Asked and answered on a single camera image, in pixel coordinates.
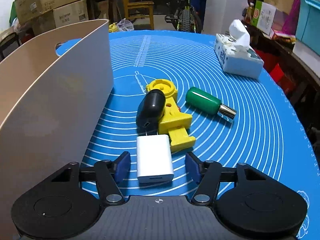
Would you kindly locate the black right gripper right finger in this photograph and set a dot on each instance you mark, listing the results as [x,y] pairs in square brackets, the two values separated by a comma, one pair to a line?
[206,174]

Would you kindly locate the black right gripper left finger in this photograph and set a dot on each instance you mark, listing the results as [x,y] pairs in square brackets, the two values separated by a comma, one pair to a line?
[108,175]

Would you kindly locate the white power adapter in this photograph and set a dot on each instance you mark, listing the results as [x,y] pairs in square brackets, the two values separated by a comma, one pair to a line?
[154,161]

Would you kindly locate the yellow plastic toy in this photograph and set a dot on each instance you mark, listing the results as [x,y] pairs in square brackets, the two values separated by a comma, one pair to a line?
[174,123]

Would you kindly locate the green handle with metal tip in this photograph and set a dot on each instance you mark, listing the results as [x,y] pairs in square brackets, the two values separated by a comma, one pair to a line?
[209,104]

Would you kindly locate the black oval case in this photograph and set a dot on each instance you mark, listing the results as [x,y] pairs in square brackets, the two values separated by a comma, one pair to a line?
[150,111]

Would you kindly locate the beige plastic storage bin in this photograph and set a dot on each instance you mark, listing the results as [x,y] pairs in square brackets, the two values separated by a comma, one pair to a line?
[53,91]

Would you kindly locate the blue silicone baking mat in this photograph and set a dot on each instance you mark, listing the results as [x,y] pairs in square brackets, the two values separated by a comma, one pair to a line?
[234,119]

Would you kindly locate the tissue box with tissue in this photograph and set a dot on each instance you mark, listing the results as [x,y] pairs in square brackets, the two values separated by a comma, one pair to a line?
[235,54]

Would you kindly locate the yellow detergent jug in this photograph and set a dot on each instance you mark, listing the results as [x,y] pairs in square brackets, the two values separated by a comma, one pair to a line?
[113,28]

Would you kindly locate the white plastic bag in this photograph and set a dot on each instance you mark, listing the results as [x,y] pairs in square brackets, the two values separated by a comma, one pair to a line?
[125,25]

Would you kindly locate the large stacked cardboard box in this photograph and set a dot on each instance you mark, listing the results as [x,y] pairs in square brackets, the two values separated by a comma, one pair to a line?
[61,16]

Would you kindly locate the wooden chair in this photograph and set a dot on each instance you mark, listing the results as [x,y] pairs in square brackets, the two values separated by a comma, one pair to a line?
[130,6]

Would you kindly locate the green white carton box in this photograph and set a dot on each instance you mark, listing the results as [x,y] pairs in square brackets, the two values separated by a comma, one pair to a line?
[263,16]

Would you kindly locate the white cabinet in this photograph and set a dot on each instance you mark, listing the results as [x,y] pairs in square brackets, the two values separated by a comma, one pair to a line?
[219,14]

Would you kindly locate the teal plastic bin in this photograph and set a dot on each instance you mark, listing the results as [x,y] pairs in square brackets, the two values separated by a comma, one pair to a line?
[308,27]

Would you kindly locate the bicycle with green frame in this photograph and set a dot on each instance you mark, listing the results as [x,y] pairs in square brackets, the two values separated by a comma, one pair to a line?
[183,16]

